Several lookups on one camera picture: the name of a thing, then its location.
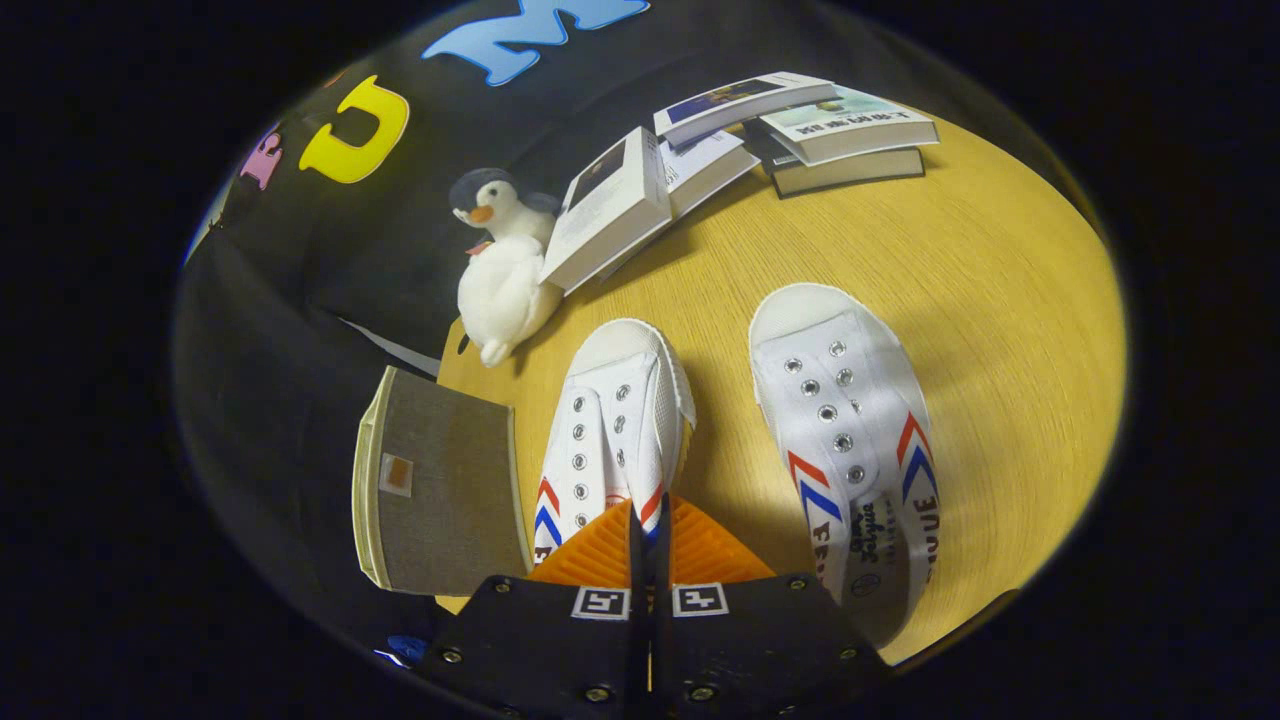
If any white book with dark portrait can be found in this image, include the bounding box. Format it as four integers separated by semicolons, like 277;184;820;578
538;126;673;294

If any plain white book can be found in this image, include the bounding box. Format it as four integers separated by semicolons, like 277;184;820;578
590;128;763;291

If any black backdrop cloth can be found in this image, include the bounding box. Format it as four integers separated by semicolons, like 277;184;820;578
175;0;1051;651

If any dark hardcover book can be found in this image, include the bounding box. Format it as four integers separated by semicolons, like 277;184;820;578
742;120;926;199

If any grey penguin plush toy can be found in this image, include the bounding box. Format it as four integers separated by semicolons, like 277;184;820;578
448;167;563;256

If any white round plush toy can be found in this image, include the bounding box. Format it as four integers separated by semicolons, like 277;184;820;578
457;235;564;368

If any small blue object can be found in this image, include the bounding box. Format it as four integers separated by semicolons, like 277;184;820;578
375;633;431;669

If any grey fabric storage box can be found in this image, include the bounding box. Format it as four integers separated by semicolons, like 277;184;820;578
352;366;533;598

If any book with pale green cover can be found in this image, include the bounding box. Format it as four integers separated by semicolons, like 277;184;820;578
757;85;941;167

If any white canvas shoe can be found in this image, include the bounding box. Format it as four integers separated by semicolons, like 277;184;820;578
748;283;943;651
533;318;698;566

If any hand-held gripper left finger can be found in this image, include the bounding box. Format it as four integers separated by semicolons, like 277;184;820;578
415;498;651;720

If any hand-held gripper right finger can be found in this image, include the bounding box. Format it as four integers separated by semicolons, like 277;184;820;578
655;495;891;720

